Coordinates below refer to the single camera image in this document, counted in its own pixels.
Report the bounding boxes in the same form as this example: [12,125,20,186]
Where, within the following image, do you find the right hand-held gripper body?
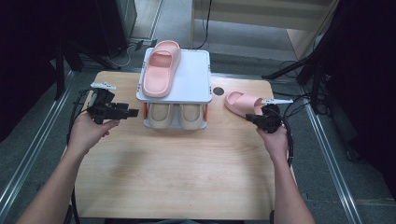
[258,98,294,134]

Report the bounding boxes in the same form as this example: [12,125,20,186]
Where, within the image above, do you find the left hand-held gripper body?
[86,81,122,125]

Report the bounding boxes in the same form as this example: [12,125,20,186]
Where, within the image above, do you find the pink slide slipper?
[142,39,182,99]
[223,91,266,119]

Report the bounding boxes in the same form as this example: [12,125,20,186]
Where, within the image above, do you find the cream clog shoe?
[178,104,205,131]
[147,103,175,130]

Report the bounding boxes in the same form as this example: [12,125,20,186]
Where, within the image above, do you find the white two-tier shoe rack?
[135,47,214,131]

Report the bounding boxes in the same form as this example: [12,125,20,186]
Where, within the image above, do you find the person's right hand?
[255,125,290,163]

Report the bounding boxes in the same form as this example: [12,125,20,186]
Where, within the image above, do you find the person's left hand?
[66,112,121,159]

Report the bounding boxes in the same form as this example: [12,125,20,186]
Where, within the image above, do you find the black metal stand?
[53,39,123,101]

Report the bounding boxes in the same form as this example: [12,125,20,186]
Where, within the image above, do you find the black tripod stand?
[261,46,332,114]

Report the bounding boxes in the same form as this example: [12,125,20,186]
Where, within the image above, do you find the dark cabinet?
[92,0,138,58]

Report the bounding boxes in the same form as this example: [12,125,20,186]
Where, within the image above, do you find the dark curtain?
[0,0,97,143]
[323,0,396,201]

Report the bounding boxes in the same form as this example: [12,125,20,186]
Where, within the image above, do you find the beige wooden furniture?
[190,0,340,61]

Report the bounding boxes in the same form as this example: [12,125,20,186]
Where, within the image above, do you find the right hand-held gripper black cable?
[270,106,295,168]

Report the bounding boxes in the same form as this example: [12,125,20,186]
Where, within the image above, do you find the hand-held gripper black cable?
[270,106,295,168]
[64,89,95,224]

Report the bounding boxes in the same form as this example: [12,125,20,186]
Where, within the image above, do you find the black floor cables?
[273,60,313,121]

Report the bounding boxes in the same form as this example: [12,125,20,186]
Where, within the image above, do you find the left hand-held gripper black cable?
[64,89,95,224]

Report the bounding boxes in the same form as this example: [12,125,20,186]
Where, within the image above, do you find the white floor cable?
[106,43,138,68]

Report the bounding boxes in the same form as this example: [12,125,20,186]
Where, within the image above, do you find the metal floor rail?
[0,70,77,216]
[303,102,364,224]

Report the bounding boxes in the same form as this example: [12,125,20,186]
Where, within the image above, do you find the black hanging cable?
[192,0,214,50]

